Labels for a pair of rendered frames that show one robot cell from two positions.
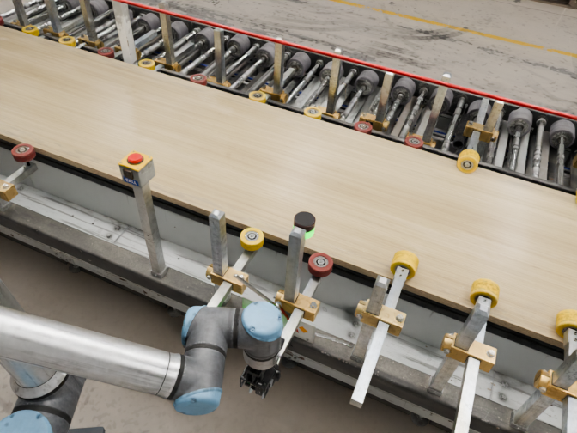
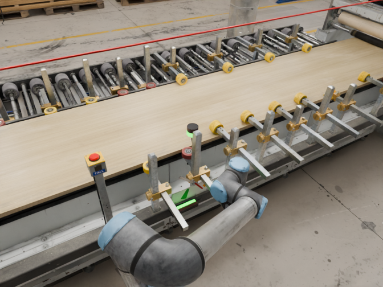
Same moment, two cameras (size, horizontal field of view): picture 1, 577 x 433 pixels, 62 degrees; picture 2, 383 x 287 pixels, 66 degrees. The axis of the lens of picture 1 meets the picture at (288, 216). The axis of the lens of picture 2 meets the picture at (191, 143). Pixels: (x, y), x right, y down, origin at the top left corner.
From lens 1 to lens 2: 93 cm
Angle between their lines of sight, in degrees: 38
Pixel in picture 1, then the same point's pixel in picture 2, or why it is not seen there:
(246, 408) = not seen: hidden behind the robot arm
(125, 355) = (240, 207)
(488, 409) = (275, 156)
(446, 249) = (215, 114)
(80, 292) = not seen: outside the picture
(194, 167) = (73, 162)
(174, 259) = (100, 221)
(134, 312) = not seen: outside the picture
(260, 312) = (237, 162)
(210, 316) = (225, 179)
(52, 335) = (223, 220)
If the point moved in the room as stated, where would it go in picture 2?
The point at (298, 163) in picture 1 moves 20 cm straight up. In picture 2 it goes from (120, 124) to (116, 98)
